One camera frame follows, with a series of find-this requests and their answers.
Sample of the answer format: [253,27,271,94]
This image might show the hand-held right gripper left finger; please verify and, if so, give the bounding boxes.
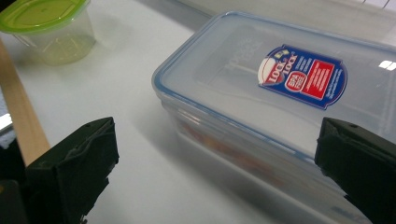
[24,117,120,224]

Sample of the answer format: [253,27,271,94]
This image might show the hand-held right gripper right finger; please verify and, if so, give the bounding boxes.
[314,117,396,224]

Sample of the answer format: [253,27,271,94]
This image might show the clear container with blue-rimmed lid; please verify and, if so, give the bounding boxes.
[151,10,396,224]

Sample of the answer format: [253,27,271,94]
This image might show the light grey table mat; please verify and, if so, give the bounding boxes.
[0,0,396,224]

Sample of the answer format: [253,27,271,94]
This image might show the wooden table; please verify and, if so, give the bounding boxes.
[0,40,51,166]

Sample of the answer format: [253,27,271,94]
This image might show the green bowl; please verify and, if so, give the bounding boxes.
[0,0,97,66]

